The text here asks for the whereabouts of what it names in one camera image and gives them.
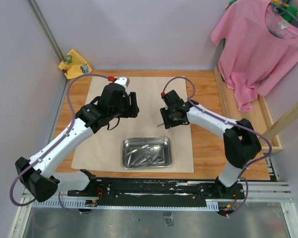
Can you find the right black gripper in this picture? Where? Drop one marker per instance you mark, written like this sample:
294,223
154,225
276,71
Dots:
168,124

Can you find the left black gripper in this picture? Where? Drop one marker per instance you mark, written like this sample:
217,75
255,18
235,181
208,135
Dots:
132,109

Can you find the stainless steel tray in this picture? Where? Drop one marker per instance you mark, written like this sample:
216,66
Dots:
130,144

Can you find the beige cloth wrap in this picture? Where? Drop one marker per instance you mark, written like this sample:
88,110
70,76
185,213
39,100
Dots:
103,151

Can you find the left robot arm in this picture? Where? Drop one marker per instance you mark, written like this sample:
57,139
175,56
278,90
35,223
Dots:
37,173

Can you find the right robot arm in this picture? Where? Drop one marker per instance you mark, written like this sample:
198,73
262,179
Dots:
241,144

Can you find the steel surgical scissors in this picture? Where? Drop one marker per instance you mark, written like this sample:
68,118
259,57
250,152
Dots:
136,158

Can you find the steel hemostat clamp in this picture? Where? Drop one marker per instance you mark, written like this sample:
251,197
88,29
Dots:
157,158

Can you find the yellow printed cloth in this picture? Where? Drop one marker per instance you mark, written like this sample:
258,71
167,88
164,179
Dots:
74,65

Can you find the pink t-shirt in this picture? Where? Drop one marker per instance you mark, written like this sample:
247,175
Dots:
260,49

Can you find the wooden pole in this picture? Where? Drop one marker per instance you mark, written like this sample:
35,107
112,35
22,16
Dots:
284,121

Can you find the green clothes hanger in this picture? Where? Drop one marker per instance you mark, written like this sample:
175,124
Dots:
283,7

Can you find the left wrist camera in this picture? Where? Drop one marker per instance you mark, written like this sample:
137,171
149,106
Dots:
121,80

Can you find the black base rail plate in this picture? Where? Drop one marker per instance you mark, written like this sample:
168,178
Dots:
153,192

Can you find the wooden tray frame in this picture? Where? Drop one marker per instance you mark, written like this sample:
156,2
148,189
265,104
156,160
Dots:
260,116

